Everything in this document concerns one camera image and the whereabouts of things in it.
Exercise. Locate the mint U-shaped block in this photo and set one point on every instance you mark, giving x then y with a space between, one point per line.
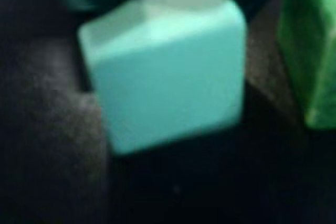
162 77

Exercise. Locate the green wooden cube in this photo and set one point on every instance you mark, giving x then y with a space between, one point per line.
315 51

